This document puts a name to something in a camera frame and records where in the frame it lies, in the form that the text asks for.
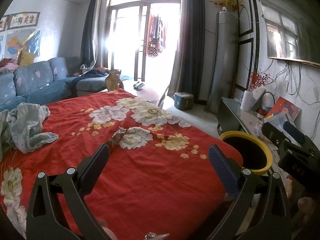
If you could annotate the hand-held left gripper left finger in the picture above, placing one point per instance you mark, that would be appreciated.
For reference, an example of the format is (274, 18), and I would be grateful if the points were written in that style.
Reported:
(95, 170)

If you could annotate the wall-mounted television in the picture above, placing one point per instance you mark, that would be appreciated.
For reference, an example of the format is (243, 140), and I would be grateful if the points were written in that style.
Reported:
(292, 30)

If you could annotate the blue patterned sofa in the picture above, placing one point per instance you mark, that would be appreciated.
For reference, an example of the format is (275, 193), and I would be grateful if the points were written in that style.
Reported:
(37, 80)

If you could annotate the light green cloth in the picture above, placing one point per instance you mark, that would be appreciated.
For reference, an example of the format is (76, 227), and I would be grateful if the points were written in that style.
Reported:
(25, 125)

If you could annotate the red floral blanket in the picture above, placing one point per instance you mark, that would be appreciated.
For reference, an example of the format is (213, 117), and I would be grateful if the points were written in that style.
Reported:
(150, 180)

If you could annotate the small dark object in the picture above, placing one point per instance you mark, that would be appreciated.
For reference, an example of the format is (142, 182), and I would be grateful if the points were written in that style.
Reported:
(138, 85)

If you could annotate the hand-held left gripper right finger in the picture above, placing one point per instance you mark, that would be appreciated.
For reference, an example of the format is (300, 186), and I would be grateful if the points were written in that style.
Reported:
(223, 170)

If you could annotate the sheer grey curtain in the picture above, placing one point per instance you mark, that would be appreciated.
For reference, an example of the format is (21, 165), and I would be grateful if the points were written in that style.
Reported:
(101, 30)

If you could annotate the pile of pink clothes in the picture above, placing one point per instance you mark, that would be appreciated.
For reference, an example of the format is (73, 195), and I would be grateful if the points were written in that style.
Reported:
(8, 65)

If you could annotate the shiny clear wrapper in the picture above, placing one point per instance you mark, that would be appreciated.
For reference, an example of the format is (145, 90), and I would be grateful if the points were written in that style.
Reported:
(155, 236)

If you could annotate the brown paper bag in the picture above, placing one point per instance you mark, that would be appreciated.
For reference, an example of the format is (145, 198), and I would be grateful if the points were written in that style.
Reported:
(113, 80)

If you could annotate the glass balcony door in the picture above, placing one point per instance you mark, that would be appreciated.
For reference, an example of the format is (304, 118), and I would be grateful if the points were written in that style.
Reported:
(127, 17)

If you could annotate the yellow artificial flowers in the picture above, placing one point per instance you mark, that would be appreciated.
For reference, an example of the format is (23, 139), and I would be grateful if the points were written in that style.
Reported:
(228, 1)

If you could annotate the grey tower air conditioner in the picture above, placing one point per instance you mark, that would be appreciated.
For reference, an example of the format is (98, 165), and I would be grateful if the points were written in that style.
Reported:
(223, 62)

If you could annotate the dark blue garment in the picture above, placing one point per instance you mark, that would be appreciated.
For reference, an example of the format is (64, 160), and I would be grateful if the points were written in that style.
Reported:
(92, 74)

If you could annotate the framed calligraphy picture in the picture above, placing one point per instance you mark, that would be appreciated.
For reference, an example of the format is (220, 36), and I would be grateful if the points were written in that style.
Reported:
(23, 20)
(2, 23)

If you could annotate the hanging laundry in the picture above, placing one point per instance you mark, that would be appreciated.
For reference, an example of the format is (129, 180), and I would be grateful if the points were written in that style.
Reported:
(156, 37)

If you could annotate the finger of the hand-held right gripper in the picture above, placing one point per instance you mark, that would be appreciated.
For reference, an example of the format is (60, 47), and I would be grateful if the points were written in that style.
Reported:
(293, 130)
(273, 135)

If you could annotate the dark wooden coffee table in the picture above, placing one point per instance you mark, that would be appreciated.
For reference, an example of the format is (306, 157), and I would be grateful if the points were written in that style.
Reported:
(150, 95)

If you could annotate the blue storage box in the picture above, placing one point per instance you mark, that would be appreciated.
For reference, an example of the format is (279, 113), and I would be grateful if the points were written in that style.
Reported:
(183, 102)

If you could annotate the white vase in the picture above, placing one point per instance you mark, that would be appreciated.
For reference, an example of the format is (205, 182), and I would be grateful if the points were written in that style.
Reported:
(245, 101)

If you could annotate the dark blue curtain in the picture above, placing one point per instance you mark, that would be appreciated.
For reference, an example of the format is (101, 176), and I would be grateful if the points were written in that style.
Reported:
(88, 30)

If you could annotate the yellow-rimmed black trash bin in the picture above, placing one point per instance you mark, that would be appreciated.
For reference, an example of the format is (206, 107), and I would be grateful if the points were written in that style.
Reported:
(240, 134)

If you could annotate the country map poster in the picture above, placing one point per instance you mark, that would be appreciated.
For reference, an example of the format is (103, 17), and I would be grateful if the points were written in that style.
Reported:
(17, 43)

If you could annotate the brown snack wrapper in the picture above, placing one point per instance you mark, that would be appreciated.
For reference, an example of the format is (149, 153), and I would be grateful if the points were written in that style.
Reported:
(116, 140)

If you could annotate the pale blue papers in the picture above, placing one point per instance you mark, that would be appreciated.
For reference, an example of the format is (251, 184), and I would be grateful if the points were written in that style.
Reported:
(280, 121)

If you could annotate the person's right hand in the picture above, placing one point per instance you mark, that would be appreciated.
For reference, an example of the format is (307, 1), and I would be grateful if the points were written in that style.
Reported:
(307, 205)

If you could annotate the glass-topped television stand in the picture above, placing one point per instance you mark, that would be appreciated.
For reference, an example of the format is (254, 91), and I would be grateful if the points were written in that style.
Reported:
(232, 110)

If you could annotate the red book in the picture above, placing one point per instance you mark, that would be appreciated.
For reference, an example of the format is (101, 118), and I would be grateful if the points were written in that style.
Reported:
(285, 108)

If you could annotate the yellow pillow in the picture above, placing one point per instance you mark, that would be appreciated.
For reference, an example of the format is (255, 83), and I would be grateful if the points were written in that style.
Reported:
(26, 58)

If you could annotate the white board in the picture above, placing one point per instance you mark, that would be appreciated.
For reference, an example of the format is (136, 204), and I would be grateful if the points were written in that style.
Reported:
(257, 98)

